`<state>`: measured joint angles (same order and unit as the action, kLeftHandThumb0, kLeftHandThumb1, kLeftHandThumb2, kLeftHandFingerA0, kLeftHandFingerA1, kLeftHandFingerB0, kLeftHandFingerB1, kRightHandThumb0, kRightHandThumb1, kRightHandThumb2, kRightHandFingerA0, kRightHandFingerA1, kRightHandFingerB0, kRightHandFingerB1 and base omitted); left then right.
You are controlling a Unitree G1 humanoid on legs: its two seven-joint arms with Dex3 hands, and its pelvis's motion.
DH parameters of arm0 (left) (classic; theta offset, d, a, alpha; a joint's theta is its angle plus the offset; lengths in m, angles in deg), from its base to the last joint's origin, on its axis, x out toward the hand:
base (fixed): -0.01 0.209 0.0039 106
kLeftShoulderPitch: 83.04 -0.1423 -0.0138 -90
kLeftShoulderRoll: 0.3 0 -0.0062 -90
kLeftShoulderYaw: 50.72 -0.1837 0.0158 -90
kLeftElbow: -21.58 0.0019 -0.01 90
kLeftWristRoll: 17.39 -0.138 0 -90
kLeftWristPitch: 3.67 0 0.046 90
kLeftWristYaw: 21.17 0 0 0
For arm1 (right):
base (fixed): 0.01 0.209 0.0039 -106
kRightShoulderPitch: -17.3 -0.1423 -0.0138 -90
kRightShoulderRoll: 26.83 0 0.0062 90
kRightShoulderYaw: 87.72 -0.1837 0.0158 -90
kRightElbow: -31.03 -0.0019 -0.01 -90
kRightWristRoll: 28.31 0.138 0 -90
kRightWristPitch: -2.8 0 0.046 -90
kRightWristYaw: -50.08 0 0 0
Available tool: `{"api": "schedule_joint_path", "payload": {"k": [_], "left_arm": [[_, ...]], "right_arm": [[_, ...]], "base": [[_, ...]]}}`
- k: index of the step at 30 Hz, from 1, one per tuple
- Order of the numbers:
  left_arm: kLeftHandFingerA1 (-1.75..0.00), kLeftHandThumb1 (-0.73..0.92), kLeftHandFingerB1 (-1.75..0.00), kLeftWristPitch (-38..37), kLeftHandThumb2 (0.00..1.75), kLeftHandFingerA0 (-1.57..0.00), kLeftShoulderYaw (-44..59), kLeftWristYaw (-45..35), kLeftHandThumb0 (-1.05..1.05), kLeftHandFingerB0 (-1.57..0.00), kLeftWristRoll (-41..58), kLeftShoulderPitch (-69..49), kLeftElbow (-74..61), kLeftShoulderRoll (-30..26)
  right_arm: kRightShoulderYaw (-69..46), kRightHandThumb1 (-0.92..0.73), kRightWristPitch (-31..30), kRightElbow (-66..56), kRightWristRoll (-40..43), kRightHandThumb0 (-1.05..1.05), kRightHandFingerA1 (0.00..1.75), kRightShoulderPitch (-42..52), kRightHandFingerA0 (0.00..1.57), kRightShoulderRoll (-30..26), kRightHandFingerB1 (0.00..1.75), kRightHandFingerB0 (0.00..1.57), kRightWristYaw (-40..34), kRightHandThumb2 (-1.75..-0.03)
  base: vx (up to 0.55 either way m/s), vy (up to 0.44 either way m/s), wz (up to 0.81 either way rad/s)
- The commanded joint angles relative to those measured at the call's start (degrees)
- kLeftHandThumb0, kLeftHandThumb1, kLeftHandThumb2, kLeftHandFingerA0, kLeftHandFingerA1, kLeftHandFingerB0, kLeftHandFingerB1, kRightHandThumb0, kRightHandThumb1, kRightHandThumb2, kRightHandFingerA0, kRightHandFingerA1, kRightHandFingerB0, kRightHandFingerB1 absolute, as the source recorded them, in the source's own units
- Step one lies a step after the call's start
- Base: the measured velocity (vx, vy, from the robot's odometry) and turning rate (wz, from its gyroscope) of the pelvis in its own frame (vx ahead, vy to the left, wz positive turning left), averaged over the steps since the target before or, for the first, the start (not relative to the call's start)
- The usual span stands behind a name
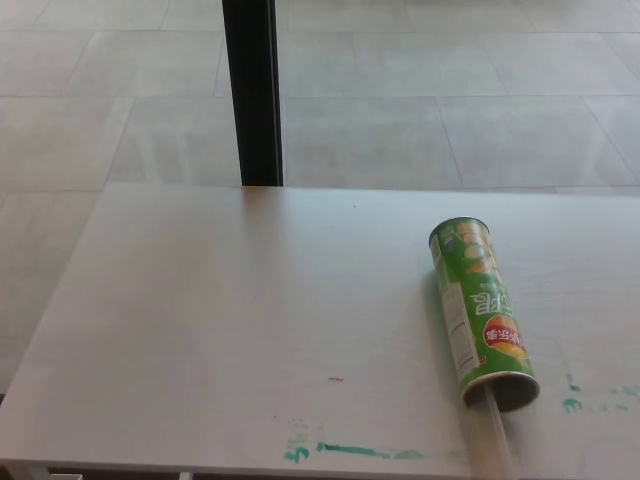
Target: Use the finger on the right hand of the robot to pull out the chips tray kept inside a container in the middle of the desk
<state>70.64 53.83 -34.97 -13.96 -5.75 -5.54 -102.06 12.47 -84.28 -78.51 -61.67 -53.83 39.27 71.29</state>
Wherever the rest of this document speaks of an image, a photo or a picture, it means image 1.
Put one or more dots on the green potato chips can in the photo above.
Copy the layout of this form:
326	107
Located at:
470	300

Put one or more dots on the black vertical window post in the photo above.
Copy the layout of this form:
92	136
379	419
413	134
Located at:
255	100

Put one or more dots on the clear plastic chips tray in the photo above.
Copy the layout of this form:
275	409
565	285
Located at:
497	420

